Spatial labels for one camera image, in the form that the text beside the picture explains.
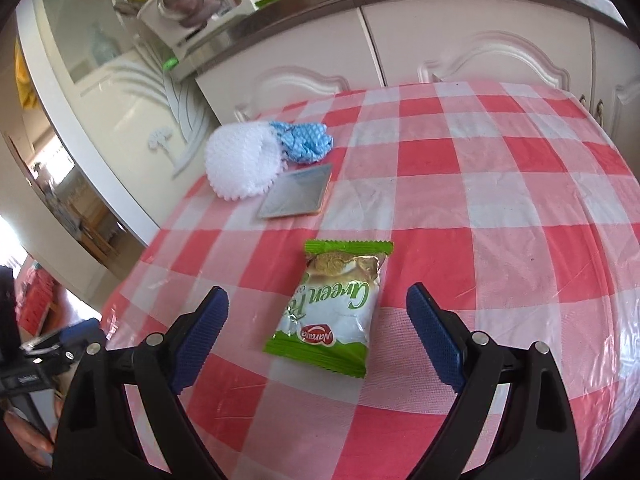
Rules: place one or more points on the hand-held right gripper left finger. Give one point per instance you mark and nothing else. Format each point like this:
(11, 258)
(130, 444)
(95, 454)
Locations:
(197, 342)

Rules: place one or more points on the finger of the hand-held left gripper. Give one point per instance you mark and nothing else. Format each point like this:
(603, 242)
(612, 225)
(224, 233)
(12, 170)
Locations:
(80, 332)

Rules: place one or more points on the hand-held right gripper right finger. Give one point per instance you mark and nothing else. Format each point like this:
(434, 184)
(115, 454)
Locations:
(435, 340)

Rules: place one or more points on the green snack packet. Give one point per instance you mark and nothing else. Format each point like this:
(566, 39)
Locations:
(340, 310)

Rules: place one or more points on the person's left hand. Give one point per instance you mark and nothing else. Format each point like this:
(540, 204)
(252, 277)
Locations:
(27, 442)

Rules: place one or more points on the red crates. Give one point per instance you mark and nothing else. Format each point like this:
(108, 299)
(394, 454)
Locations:
(35, 300)

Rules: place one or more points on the red white checked tablecloth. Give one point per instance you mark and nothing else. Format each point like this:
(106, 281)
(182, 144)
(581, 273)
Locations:
(500, 210)

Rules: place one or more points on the small square mirror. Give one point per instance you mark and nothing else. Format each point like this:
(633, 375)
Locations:
(295, 192)

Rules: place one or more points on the large white foam net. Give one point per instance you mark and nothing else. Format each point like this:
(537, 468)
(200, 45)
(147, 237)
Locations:
(242, 160)

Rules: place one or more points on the frosted glass door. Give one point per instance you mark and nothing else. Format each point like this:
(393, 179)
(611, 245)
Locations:
(125, 110)

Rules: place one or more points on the blue foam net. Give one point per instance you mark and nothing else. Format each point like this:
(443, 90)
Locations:
(305, 142)

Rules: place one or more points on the yellow cloth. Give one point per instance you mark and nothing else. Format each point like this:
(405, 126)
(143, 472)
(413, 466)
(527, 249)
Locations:
(22, 80)

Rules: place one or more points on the small green clip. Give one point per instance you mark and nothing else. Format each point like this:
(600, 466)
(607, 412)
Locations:
(170, 64)

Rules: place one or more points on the white kitchen cabinet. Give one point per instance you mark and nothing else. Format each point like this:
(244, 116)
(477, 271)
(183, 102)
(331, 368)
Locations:
(450, 30)

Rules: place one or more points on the white dish rack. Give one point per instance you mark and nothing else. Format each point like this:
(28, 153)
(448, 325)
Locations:
(220, 22)

